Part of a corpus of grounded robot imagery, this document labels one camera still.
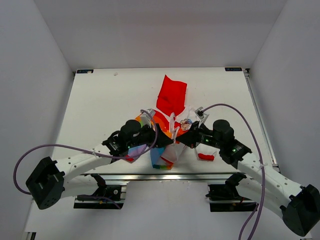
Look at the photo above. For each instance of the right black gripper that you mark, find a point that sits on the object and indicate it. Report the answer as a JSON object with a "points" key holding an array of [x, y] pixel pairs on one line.
{"points": [[190, 137]]}

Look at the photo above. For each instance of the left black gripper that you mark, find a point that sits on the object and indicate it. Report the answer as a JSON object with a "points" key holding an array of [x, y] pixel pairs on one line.
{"points": [[162, 139]]}

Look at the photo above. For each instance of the red rainbow kids jacket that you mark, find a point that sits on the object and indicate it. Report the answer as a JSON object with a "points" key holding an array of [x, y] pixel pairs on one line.
{"points": [[175, 118]]}

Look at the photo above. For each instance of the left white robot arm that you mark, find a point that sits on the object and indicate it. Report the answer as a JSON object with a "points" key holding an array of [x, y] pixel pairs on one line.
{"points": [[52, 180]]}

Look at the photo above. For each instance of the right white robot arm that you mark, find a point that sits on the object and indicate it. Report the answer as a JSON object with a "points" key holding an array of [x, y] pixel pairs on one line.
{"points": [[298, 206]]}

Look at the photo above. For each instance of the right blue table label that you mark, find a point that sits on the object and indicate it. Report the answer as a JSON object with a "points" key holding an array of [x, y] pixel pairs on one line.
{"points": [[233, 69]]}

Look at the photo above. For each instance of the blue table label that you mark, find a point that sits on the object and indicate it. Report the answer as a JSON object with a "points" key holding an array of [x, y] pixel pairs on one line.
{"points": [[233, 69], [84, 71]]}

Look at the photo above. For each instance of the left blue table label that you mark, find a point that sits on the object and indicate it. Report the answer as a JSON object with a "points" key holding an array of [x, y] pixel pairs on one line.
{"points": [[84, 71]]}

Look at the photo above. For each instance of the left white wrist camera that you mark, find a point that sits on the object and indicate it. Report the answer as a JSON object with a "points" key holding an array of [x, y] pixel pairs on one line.
{"points": [[146, 117]]}

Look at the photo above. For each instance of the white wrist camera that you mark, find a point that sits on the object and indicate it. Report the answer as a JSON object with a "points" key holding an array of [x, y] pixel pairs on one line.
{"points": [[146, 117], [199, 112]]}

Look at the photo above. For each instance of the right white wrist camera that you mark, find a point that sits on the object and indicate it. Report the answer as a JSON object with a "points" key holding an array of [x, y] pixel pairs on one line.
{"points": [[199, 112]]}

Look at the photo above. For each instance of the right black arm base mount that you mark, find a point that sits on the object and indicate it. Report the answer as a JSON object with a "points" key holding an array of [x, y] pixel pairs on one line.
{"points": [[225, 198]]}

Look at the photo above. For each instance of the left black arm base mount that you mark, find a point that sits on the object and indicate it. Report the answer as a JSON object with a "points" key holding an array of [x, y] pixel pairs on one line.
{"points": [[93, 192]]}

